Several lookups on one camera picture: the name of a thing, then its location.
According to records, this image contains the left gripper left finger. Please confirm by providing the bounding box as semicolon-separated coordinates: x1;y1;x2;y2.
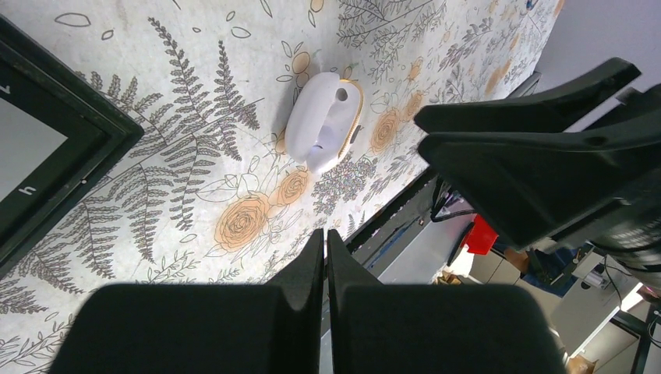
267;229;324;373

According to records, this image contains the white earbud case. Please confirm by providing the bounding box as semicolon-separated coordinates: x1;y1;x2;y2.
285;72;364;175

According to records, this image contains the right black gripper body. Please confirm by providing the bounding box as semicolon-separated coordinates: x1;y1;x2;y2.
536;86;660;288

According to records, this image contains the floral table mat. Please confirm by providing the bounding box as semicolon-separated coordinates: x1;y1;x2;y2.
1;0;564;373

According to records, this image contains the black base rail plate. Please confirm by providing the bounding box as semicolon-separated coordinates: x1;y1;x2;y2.
345;168;439;276

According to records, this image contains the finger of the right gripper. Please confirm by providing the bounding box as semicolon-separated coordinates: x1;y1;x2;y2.
414;58;642;133
419;111;660;248

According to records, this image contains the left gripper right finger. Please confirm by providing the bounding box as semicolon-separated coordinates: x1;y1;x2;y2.
327;229;380;373

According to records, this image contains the black white checkerboard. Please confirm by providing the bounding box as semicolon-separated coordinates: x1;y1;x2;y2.
1;19;143;274

